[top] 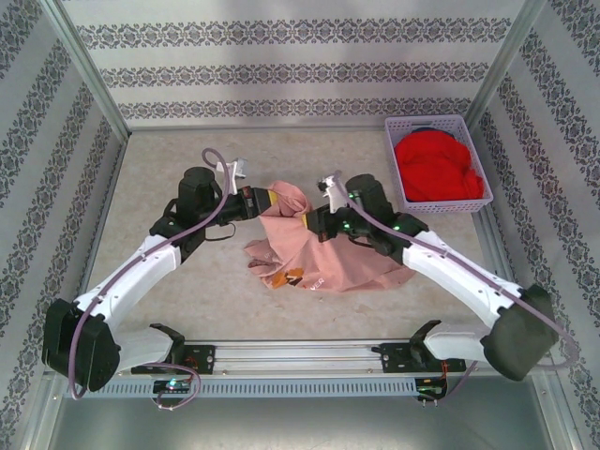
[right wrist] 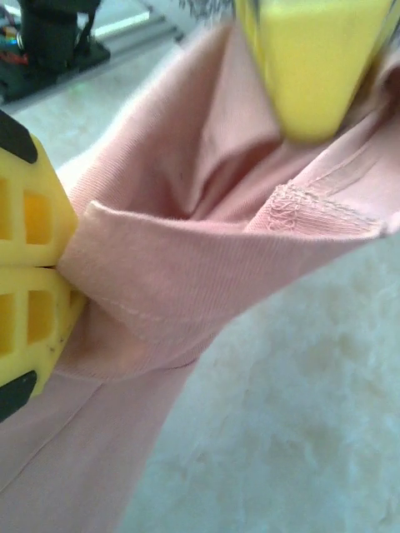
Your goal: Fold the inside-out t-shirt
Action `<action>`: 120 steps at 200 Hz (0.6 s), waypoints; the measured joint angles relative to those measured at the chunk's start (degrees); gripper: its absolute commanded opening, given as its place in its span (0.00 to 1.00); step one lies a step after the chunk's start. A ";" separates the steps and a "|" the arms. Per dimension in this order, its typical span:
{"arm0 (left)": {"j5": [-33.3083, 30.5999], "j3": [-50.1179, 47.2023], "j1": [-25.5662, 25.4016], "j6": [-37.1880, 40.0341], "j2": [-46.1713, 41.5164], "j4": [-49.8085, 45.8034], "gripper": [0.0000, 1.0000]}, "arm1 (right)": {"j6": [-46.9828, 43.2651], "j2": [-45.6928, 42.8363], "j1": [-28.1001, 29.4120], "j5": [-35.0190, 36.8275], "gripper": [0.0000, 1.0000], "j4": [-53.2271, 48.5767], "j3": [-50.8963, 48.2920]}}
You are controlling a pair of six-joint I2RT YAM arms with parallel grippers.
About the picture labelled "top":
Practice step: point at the circuit board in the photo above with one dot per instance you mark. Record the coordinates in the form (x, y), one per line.
(173, 385)
(429, 389)

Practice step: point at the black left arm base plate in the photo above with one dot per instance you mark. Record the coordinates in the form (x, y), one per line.
(204, 358)

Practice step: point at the aluminium side rail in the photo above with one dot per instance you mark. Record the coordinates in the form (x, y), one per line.
(492, 244)

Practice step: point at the aluminium mounting rail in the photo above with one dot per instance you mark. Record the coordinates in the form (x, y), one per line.
(300, 354)

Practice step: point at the pink t-shirt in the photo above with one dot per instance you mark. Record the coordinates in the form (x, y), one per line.
(328, 267)

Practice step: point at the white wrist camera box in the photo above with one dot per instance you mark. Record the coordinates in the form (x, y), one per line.
(239, 166)
(334, 192)

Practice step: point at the red garment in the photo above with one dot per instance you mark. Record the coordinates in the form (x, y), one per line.
(436, 164)

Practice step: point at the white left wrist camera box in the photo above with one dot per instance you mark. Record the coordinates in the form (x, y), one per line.
(239, 166)

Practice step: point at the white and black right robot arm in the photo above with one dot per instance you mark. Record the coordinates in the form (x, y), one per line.
(450, 276)

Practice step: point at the aluminium frame post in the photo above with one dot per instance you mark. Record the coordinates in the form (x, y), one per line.
(91, 70)
(500, 70)

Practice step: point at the grey sheet metal tray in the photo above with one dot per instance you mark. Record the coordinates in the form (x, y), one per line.
(300, 426)

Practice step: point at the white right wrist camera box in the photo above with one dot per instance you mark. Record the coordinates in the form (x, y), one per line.
(334, 192)

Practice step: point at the dark blue garment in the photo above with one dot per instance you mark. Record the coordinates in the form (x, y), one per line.
(424, 128)

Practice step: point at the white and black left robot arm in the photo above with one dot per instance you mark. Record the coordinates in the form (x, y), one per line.
(122, 281)

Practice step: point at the right circuit board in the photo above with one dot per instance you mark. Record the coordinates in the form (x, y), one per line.
(429, 389)

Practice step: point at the left circuit board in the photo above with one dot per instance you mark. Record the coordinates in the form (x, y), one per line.
(173, 385)

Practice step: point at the lavender plastic basket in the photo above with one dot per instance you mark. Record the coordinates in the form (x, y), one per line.
(438, 209)

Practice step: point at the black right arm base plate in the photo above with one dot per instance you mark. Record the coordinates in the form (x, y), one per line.
(394, 358)

